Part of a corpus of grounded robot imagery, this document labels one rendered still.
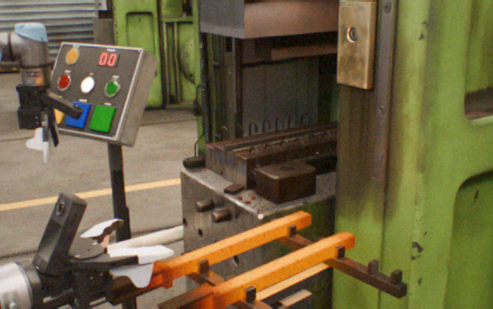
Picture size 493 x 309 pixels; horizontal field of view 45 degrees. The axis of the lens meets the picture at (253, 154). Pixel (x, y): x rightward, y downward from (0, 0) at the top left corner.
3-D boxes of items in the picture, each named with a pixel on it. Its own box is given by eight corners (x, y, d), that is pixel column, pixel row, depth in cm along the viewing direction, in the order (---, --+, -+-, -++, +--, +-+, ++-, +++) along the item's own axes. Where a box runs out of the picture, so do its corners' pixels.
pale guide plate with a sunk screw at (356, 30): (365, 89, 119) (369, 2, 114) (335, 82, 126) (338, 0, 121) (373, 87, 120) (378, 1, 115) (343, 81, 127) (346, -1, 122)
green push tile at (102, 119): (107, 132, 168) (114, 107, 169) (88, 129, 172) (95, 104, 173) (111, 134, 170) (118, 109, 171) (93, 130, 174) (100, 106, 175)
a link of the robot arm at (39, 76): (52, 63, 159) (46, 69, 152) (54, 81, 161) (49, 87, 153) (23, 64, 158) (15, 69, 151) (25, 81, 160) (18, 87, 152)
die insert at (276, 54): (271, 60, 141) (271, 34, 139) (253, 57, 147) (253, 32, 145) (364, 50, 157) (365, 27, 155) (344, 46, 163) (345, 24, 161)
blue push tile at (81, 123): (82, 127, 173) (89, 103, 174) (64, 124, 177) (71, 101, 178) (86, 129, 175) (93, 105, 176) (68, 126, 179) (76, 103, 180)
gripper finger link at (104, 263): (141, 256, 89) (82, 258, 88) (140, 245, 88) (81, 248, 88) (137, 270, 84) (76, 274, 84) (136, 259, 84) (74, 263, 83)
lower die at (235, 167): (246, 190, 142) (246, 155, 139) (205, 167, 157) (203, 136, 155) (374, 158, 164) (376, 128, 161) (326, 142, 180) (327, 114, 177)
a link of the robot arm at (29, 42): (12, 22, 154) (46, 21, 157) (17, 65, 158) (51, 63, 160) (9, 26, 147) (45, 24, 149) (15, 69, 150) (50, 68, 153)
